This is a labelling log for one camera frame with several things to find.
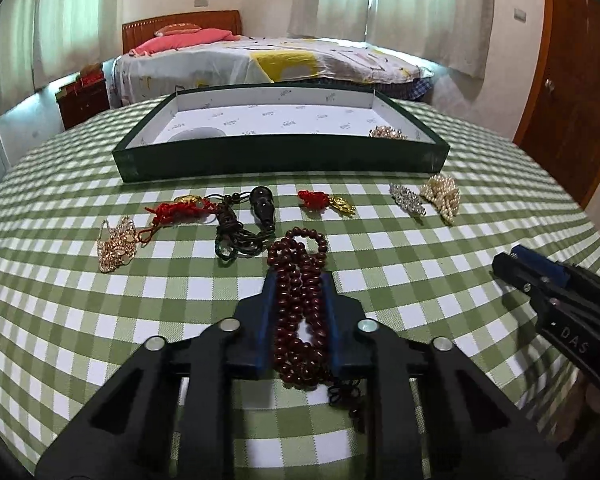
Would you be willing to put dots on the pink pillow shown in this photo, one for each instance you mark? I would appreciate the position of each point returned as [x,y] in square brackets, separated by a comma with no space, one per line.
[190,40]

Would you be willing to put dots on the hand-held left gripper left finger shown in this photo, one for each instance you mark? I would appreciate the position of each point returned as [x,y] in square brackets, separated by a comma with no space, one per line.
[264,325]

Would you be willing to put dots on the wall switch beside door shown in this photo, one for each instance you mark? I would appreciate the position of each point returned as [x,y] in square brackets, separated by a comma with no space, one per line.
[519,15]

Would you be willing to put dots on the silver rhinestone brooch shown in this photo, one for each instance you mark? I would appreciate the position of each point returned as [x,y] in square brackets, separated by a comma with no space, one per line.
[405,197]

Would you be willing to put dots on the door knob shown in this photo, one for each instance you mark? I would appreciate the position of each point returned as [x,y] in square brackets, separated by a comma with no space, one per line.
[549,85]

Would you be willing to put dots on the dark green shallow box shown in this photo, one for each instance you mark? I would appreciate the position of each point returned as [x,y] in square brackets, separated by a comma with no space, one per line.
[280,160]

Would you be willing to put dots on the dark wooden nightstand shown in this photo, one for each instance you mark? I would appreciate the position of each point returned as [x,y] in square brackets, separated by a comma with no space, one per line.
[82,102]

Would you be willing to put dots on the wooden door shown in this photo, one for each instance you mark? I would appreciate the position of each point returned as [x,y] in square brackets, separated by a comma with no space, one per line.
[575,85]

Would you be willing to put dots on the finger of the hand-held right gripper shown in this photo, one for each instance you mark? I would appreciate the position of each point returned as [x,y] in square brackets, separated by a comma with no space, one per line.
[540,260]
[510,267]

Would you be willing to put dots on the wide white curtain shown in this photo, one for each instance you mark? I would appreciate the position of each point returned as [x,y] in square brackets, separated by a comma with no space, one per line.
[55,20]

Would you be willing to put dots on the green checked tablecloth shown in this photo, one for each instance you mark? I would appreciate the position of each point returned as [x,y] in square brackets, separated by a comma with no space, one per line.
[430,285]

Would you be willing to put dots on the blue plaid bed sheet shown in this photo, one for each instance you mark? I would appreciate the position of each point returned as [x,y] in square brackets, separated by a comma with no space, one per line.
[370,87]

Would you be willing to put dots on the red knot gold charm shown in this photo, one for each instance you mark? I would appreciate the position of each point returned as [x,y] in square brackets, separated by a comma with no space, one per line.
[312,199]

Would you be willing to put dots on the wooden headboard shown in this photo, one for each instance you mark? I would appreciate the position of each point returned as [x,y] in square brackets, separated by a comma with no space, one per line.
[215,20]

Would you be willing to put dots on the pearl and gold hair ornament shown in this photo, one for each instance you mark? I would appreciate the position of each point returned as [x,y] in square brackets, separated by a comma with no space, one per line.
[442,195]

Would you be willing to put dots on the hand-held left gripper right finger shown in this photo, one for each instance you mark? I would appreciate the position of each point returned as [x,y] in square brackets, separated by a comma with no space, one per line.
[331,325]

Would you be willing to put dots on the patterned small pillow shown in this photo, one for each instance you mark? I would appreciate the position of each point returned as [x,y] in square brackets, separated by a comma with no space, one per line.
[177,29]

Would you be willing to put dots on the bed with pink pillows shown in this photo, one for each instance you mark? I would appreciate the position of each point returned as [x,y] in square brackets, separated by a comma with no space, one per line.
[205,67]

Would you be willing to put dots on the long white curtain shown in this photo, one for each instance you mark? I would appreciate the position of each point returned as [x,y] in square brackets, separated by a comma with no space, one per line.
[430,10]

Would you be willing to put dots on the gold jewelry piece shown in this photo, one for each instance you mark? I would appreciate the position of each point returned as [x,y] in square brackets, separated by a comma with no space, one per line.
[387,132]

